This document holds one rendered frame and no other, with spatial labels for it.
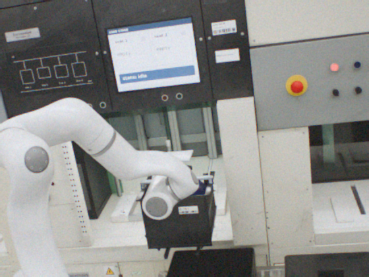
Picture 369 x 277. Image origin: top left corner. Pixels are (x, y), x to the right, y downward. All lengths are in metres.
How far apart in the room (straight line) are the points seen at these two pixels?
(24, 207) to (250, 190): 0.88
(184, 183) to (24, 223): 0.44
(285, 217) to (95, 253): 0.75
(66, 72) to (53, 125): 0.63
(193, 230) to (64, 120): 0.64
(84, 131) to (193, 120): 1.54
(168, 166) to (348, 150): 1.14
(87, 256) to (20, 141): 1.05
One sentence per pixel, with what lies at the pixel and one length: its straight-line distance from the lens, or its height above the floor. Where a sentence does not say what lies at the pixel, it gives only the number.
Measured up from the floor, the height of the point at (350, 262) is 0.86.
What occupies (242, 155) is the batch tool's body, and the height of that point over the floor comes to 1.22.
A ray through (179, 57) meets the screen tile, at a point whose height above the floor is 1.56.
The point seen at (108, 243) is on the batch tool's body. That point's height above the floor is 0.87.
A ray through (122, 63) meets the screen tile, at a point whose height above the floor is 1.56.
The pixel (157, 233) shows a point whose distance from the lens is 1.73.
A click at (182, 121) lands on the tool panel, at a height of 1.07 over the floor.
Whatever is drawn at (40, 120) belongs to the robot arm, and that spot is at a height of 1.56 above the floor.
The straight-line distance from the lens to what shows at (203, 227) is 1.70.
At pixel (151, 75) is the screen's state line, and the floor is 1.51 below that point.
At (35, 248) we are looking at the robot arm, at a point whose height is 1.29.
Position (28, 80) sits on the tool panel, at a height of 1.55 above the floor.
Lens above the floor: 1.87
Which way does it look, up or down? 22 degrees down
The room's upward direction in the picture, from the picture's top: 10 degrees counter-clockwise
